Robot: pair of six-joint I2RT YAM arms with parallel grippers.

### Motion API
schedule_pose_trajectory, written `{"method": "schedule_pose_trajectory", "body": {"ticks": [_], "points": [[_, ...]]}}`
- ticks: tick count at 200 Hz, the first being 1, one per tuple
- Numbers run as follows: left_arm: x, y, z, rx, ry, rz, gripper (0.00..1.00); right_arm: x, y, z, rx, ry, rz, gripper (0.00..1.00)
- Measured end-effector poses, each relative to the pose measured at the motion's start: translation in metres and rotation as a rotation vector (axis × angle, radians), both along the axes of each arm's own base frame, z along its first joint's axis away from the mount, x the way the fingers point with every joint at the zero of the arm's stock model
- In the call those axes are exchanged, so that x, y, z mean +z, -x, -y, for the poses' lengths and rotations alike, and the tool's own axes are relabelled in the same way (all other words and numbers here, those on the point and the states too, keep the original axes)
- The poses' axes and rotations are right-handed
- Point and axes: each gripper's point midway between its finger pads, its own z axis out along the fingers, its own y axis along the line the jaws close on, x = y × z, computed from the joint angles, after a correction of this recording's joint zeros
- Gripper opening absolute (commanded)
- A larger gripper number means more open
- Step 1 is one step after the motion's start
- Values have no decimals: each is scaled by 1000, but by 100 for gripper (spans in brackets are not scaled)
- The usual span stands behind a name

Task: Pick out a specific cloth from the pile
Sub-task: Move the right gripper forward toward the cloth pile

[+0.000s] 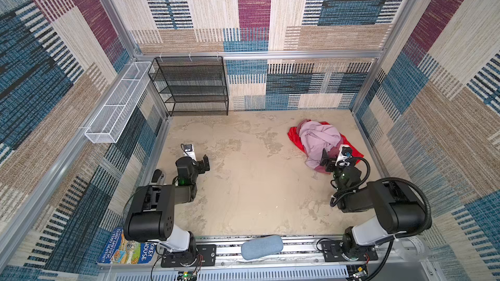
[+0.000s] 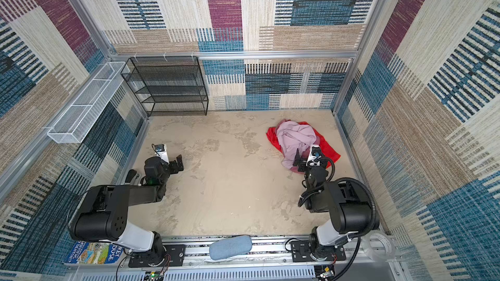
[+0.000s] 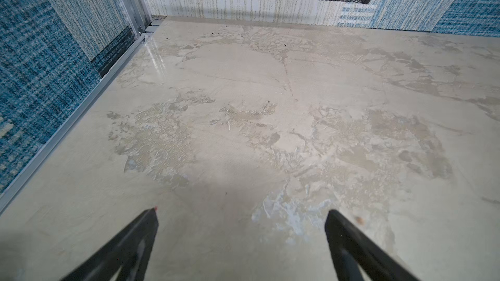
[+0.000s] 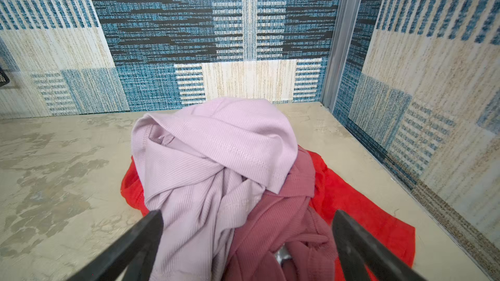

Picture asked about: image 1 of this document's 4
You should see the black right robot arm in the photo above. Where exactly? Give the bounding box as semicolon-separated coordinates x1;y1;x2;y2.
318;145;432;262

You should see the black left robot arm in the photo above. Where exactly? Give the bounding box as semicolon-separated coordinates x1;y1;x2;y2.
122;156;210;267

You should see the maroon cloth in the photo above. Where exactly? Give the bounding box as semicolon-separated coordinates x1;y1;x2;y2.
314;148;339;174

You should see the light pink cloth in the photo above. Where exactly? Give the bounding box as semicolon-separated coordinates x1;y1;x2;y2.
297;120;343;169

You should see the black mesh shelf rack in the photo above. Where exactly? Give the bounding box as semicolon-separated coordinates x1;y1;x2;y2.
149;56;229;117

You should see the blue-grey oval pad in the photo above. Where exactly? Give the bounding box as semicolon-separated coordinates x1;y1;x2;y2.
241;235;284;261

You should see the treehouse picture book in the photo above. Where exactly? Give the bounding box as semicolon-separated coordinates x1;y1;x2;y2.
97;227;156;265

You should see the clear tape roll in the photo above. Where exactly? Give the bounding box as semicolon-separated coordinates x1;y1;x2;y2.
393;236;428;262

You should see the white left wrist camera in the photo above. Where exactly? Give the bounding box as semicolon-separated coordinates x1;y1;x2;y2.
180;144;197;161

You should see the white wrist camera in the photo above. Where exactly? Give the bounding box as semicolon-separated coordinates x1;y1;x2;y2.
336;144;352;167
180;144;197;161

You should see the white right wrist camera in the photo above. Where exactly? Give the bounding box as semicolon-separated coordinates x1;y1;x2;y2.
336;144;352;167

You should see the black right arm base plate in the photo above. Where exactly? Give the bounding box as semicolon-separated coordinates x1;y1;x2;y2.
316;239;379;262

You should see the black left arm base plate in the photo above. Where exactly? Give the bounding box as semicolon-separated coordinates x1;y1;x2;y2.
161;244;217;268

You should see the white wire basket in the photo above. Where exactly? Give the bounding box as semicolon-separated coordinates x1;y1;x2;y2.
85;62;152;144

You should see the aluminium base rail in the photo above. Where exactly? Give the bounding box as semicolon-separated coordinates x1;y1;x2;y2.
98;235;440;280

